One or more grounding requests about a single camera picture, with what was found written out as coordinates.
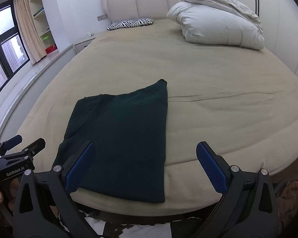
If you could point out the red box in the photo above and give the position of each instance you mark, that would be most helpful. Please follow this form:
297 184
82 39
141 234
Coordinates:
51 49

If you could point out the zebra print pillow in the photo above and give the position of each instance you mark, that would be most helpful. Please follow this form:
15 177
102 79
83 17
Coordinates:
130 23

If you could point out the person's left hand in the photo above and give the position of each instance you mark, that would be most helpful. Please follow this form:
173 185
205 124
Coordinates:
14 186

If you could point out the beige bed with sheet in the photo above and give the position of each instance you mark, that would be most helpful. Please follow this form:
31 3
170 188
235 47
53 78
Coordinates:
244 103

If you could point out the white wall shelf unit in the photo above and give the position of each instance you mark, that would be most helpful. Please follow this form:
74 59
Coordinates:
40 21

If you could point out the wall switch plate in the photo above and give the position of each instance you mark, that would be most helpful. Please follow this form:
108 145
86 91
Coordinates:
102 17

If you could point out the white nightstand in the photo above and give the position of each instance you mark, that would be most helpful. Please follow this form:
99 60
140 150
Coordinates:
83 43

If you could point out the white folded duvet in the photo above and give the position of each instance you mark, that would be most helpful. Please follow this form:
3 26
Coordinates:
218 22

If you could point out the beige curtain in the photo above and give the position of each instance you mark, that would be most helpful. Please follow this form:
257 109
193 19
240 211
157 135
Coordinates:
28 31

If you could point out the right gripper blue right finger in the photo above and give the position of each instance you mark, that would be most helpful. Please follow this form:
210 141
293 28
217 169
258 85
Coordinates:
215 167

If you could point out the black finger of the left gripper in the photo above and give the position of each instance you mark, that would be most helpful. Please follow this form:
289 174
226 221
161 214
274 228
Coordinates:
9 144
35 147

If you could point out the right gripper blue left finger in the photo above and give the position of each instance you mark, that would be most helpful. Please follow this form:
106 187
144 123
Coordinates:
76 167

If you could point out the white wardrobe with black handles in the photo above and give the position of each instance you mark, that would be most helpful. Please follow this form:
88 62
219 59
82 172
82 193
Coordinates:
280 28

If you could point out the beige padded headboard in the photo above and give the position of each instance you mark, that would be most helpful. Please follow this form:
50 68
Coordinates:
118 10

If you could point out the dark green knit sweater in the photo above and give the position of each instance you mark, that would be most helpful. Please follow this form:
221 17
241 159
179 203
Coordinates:
129 133

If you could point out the black framed window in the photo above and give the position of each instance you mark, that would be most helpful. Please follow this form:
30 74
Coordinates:
13 54

